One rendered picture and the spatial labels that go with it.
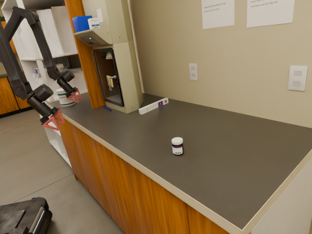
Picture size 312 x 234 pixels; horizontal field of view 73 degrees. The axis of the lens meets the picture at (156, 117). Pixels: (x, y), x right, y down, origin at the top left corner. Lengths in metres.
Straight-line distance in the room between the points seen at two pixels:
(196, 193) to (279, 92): 0.72
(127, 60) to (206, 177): 0.95
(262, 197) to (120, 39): 1.15
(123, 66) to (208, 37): 0.56
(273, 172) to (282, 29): 0.65
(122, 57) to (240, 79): 0.74
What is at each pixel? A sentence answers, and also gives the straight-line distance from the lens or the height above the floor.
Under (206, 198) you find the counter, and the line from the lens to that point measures 0.73.
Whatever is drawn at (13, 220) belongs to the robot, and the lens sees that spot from 2.10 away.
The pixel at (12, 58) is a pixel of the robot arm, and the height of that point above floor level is 1.42.
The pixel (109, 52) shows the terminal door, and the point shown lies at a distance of 1.45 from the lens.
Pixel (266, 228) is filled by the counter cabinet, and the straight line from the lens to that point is 0.83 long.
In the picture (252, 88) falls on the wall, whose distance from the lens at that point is 1.29.
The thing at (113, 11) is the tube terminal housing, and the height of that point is 1.59.
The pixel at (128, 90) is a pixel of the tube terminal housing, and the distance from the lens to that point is 1.48.
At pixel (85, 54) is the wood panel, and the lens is 1.73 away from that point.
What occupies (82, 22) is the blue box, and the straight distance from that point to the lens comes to 1.56.
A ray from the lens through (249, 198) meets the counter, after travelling 0.74.
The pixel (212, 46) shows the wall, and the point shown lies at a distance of 1.38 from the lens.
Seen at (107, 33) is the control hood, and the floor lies 1.48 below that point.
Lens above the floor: 1.44
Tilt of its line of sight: 22 degrees down
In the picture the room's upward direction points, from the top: 8 degrees counter-clockwise
